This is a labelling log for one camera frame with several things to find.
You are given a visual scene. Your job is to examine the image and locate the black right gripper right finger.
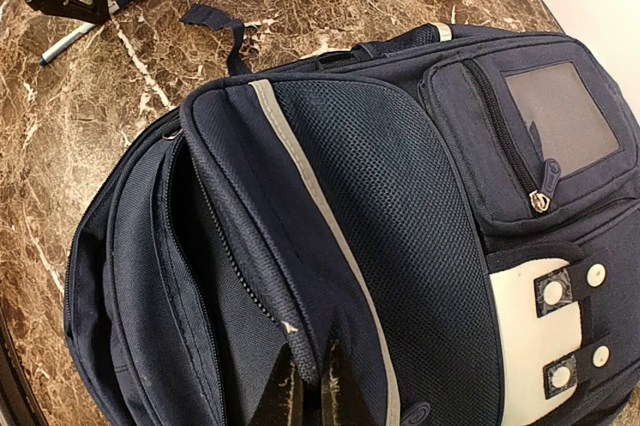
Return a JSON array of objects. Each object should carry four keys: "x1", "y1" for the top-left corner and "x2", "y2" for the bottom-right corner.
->
[{"x1": 321, "y1": 340, "x2": 358, "y2": 425}]

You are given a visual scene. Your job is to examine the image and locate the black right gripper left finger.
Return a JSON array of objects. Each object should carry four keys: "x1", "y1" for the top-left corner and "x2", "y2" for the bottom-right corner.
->
[{"x1": 259, "y1": 345, "x2": 310, "y2": 426}]

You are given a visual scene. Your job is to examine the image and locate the blue cap marker pen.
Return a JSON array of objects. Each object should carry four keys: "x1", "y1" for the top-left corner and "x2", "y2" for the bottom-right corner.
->
[{"x1": 39, "y1": 0, "x2": 136, "y2": 66}]

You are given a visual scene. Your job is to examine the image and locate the navy blue student backpack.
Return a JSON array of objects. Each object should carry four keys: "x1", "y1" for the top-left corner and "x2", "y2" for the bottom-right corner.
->
[{"x1": 64, "y1": 24, "x2": 639, "y2": 425}]

